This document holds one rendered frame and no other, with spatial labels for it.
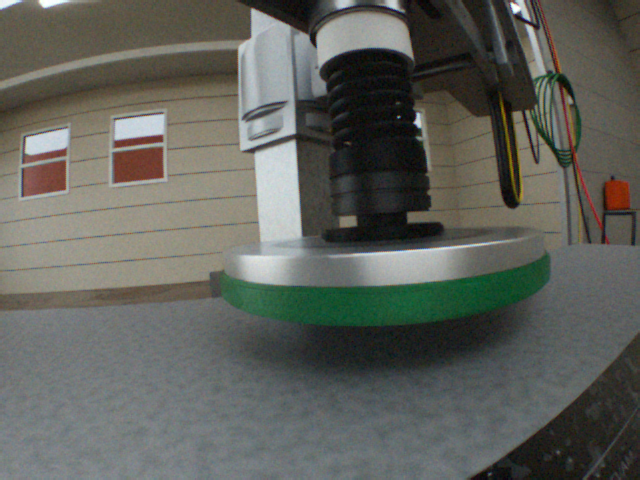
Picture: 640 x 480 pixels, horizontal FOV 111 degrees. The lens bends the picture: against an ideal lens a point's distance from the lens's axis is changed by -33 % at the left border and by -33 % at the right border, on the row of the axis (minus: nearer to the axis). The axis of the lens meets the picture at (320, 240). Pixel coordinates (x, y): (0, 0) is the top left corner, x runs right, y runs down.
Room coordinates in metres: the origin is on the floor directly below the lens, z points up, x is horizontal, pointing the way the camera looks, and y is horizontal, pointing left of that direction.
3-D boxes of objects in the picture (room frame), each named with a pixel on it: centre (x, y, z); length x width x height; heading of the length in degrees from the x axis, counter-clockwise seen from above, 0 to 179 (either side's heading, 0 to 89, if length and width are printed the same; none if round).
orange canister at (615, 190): (2.13, -2.75, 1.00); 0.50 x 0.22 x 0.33; 104
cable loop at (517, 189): (0.72, -0.48, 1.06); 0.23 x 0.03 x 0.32; 139
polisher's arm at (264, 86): (0.97, -0.10, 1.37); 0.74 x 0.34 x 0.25; 56
